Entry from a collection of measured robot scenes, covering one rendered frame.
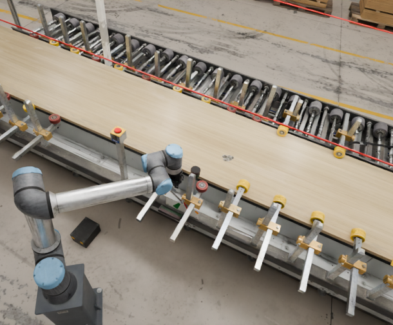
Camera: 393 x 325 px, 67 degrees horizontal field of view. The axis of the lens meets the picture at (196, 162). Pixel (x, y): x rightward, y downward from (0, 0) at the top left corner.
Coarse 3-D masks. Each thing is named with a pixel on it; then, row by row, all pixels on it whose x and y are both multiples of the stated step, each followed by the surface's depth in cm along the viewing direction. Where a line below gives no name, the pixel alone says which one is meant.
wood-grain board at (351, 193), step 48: (0, 48) 277; (48, 48) 285; (48, 96) 241; (96, 96) 247; (144, 96) 253; (144, 144) 217; (192, 144) 222; (240, 144) 227; (288, 144) 232; (288, 192) 202; (336, 192) 206; (384, 192) 210; (384, 240) 185
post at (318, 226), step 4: (316, 224) 158; (320, 224) 157; (312, 228) 162; (316, 228) 158; (320, 228) 157; (308, 232) 169; (312, 232) 162; (316, 232) 160; (308, 236) 166; (312, 236) 164; (304, 240) 170; (308, 240) 168; (312, 240) 166; (296, 248) 180; (300, 248) 177; (292, 252) 186; (296, 252) 181; (300, 252) 179; (292, 256) 186; (296, 256) 184; (292, 260) 189
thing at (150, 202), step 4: (152, 196) 195; (156, 196) 195; (152, 200) 193; (148, 204) 191; (152, 204) 194; (144, 208) 189; (148, 208) 189; (140, 212) 187; (144, 212) 187; (140, 216) 185; (144, 216) 188; (140, 220) 184
